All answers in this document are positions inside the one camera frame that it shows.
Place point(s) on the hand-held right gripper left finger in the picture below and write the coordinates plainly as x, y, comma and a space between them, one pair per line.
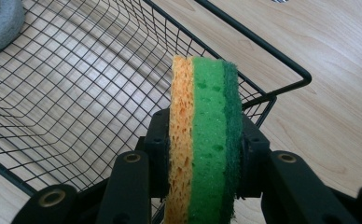
160, 155

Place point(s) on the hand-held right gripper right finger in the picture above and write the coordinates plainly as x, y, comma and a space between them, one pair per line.
252, 161

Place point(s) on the orange and green sponge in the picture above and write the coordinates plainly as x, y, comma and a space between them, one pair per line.
207, 140

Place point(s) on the grey round table grommet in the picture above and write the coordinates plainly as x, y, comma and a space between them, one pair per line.
279, 1

